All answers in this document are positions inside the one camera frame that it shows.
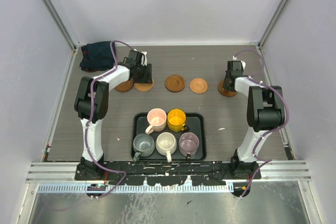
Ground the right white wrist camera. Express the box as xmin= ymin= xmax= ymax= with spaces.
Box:
xmin=233 ymin=56 xmax=246 ymax=69

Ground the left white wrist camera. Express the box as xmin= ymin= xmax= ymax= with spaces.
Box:
xmin=132 ymin=49 xmax=148 ymax=66

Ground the woven cork coaster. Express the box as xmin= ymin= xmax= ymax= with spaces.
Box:
xmin=134 ymin=79 xmax=154 ymax=92
xmin=189 ymin=78 xmax=208 ymax=94

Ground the black plastic tray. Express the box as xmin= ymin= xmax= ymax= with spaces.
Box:
xmin=131 ymin=112 xmax=207 ymax=162

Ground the cream ceramic mug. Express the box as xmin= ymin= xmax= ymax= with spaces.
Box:
xmin=155 ymin=132 xmax=177 ymax=163

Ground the yellow glass mug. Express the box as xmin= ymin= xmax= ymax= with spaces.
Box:
xmin=167 ymin=109 xmax=190 ymax=132

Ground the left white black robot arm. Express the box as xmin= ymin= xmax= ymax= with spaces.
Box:
xmin=74 ymin=50 xmax=152 ymax=180

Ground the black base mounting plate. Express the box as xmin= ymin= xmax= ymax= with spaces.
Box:
xmin=75 ymin=160 xmax=262 ymax=187

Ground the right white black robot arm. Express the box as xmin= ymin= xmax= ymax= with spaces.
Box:
xmin=222 ymin=60 xmax=286 ymax=179

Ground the brown wooden coaster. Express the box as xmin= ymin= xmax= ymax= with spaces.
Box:
xmin=218 ymin=80 xmax=237 ymax=97
xmin=114 ymin=80 xmax=133 ymax=92
xmin=165 ymin=74 xmax=185 ymax=92

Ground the dark blue folded cloth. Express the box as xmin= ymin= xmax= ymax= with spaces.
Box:
xmin=79 ymin=41 xmax=116 ymax=72

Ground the grey slotted cable duct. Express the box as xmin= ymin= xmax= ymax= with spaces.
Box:
xmin=37 ymin=182 xmax=234 ymax=194

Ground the purple ceramic mug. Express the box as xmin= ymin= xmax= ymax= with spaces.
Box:
xmin=179 ymin=132 xmax=199 ymax=160

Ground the grey ceramic mug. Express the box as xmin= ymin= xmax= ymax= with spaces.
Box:
xmin=133 ymin=133 xmax=155 ymax=162

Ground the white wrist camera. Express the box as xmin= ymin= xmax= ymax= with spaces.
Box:
xmin=132 ymin=49 xmax=148 ymax=66
xmin=233 ymin=56 xmax=246 ymax=69

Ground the pink ceramic mug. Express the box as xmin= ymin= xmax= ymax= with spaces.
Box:
xmin=145 ymin=108 xmax=167 ymax=134

